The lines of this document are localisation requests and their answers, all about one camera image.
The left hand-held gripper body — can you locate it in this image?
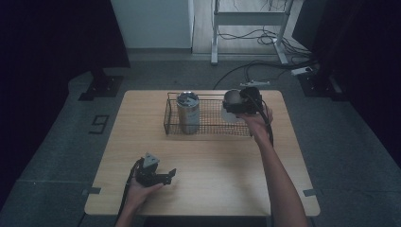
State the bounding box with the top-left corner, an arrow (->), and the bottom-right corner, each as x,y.
133,152 -> 168,188

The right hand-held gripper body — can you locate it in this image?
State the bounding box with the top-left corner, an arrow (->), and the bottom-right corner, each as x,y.
235,86 -> 264,115

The wire mesh basket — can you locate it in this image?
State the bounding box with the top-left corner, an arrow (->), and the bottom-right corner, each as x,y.
163,92 -> 253,137

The stainless steel tumbler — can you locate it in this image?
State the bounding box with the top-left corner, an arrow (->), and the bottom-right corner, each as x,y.
175,91 -> 201,135

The person's right hand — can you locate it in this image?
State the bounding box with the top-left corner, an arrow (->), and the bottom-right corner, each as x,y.
236,106 -> 274,140

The person's left hand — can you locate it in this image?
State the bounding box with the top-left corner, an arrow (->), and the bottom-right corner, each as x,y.
125,180 -> 166,213

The white power strip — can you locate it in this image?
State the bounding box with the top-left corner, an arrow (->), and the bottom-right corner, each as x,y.
290,65 -> 315,77

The black stand base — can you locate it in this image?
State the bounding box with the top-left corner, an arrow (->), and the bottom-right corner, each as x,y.
297,71 -> 349,102
78,66 -> 124,102

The black curtain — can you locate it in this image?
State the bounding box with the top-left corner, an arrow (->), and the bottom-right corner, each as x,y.
0,0 -> 131,211
291,0 -> 401,169

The white bracket on floor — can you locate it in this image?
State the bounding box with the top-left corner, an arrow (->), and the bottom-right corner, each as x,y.
239,79 -> 271,89

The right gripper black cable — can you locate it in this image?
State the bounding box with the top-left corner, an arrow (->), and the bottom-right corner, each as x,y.
242,91 -> 274,148

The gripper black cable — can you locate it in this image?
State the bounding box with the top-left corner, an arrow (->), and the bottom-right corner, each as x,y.
242,91 -> 274,148
116,158 -> 145,223

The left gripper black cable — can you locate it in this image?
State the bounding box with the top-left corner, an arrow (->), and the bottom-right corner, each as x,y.
116,158 -> 145,223

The long black floor cable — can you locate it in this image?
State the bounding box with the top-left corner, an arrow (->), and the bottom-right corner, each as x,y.
213,59 -> 317,91

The tangle of floor cables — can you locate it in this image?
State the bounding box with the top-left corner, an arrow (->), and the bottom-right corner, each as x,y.
217,27 -> 315,64

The white desk frame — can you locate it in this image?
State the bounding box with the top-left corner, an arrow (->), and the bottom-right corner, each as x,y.
210,0 -> 299,66

